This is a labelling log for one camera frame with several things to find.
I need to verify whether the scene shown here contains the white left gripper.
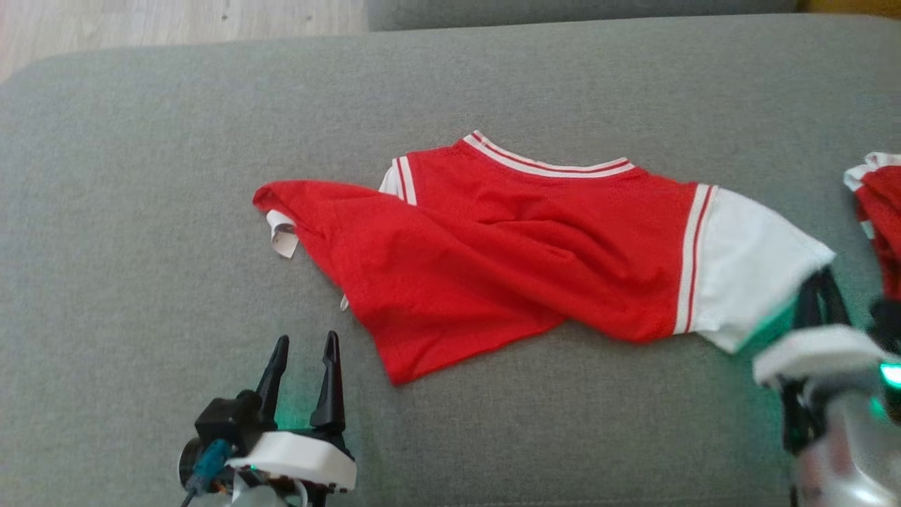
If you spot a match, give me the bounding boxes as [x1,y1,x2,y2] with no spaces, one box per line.
[229,331,358,494]

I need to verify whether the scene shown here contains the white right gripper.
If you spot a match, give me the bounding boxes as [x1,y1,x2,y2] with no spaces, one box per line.
[752,268,893,389]

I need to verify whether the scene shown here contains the red shorts with white waistband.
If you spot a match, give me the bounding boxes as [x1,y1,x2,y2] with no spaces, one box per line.
[843,151,901,303]

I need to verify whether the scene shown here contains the red and white jersey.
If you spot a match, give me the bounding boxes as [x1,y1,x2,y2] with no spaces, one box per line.
[252,130,837,387]

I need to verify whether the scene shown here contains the large grey sofa seat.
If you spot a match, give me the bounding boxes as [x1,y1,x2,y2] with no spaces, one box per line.
[0,14,901,507]

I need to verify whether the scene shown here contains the yellow sofa backrest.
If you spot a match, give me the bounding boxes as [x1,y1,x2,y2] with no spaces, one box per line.
[798,0,901,19]

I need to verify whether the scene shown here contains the light grey sofa cushion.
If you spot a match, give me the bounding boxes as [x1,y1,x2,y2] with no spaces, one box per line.
[366,0,800,32]

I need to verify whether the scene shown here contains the blue left camera connector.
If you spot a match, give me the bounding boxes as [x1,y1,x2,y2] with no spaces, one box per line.
[189,438,234,494]

